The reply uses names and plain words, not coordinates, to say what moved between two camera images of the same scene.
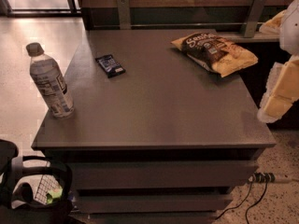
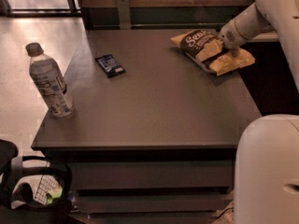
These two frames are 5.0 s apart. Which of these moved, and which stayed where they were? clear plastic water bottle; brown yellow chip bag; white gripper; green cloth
Moved: white gripper
Stayed: green cloth; clear plastic water bottle; brown yellow chip bag
